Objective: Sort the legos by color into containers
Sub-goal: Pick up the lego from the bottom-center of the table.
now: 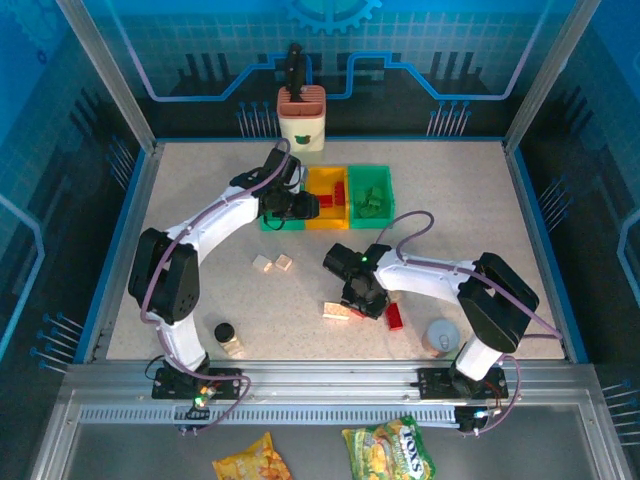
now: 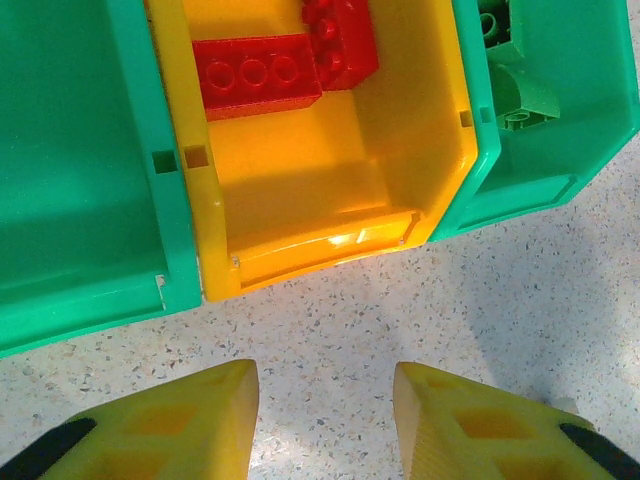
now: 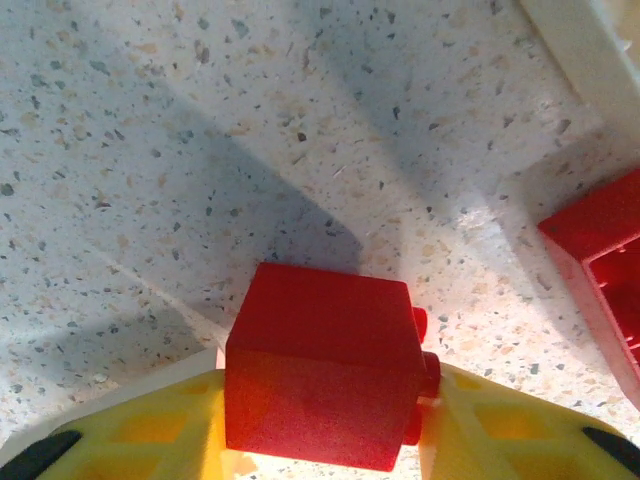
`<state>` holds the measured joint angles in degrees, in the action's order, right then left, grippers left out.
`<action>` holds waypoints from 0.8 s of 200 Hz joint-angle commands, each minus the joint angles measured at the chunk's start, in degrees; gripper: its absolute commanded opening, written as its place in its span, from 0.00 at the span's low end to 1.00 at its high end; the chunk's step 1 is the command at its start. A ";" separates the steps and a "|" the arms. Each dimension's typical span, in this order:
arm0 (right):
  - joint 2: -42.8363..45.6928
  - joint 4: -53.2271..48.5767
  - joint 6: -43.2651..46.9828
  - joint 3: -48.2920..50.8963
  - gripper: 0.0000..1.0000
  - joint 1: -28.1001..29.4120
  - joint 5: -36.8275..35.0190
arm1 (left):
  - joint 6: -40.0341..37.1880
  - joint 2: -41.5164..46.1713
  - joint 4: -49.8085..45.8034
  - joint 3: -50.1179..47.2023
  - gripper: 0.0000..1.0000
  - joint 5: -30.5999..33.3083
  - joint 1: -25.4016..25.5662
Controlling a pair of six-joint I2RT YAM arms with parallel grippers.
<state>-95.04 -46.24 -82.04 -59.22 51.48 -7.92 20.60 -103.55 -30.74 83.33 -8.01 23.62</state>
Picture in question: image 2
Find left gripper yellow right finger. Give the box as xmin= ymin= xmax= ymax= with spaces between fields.
xmin=392 ymin=360 xmax=640 ymax=480

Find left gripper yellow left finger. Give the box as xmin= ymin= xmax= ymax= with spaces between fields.
xmin=0 ymin=358 xmax=261 ymax=480

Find green plastic bin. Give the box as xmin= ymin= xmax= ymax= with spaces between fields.
xmin=0 ymin=0 xmax=204 ymax=359
xmin=429 ymin=0 xmax=640 ymax=244

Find yellow plastic bin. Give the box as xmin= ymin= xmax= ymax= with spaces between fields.
xmin=144 ymin=0 xmax=479 ymax=304

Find red long lego brick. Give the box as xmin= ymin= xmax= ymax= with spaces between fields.
xmin=299 ymin=0 xmax=380 ymax=92
xmin=192 ymin=33 xmax=324 ymax=124

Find green lego brick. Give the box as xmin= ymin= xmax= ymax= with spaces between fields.
xmin=494 ymin=62 xmax=561 ymax=134
xmin=477 ymin=0 xmax=526 ymax=51

